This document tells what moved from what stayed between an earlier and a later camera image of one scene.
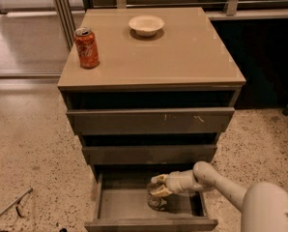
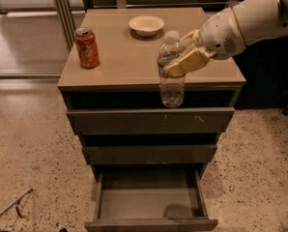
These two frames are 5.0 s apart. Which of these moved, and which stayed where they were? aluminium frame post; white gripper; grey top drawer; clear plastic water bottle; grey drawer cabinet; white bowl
Moved: clear plastic water bottle; white gripper
Stayed: grey drawer cabinet; aluminium frame post; grey top drawer; white bowl
